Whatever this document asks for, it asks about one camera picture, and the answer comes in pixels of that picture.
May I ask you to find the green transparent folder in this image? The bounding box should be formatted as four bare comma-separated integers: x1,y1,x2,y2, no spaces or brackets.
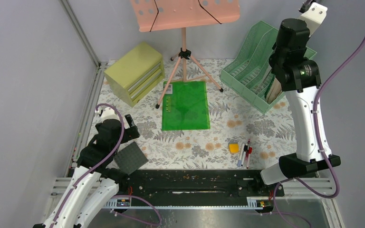
161,81,210,131

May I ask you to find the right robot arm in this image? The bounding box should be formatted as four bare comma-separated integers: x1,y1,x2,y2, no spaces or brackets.
253,0,341,196

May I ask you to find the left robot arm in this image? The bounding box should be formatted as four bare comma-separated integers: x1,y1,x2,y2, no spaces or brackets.
34,103,140,228

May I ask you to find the dark grey studded plate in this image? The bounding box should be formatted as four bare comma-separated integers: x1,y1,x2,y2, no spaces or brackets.
114,142,148,175

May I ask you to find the yellow-green drawer cabinet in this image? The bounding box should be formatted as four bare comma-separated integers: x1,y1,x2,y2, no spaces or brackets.
104,42,165,107

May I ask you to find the yellow eraser block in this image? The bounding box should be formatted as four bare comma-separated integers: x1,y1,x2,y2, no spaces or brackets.
228,142,240,154

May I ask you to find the floral tablecloth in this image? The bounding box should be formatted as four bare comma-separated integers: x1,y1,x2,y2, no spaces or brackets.
89,58,317,171

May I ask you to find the blue white marker pen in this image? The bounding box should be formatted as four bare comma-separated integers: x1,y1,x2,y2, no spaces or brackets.
237,143,245,167

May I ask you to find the black pen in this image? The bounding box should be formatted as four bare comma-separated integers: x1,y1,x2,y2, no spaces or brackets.
241,144,249,166

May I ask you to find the pink music stand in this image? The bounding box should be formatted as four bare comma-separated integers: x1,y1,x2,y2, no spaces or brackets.
130,0,240,92

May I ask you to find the red marker pen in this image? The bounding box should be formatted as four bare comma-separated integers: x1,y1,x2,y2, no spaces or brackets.
246,139,252,169

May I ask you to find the green file organizer rack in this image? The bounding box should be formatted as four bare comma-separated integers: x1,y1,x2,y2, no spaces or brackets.
220,19,321,114

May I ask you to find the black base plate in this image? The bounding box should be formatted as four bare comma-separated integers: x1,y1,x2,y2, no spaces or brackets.
101,168,288,206

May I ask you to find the grey cable duct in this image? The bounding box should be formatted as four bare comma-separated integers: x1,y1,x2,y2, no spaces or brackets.
102,197,274,210

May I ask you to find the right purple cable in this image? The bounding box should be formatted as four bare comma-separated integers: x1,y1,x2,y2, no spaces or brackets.
272,0,365,228

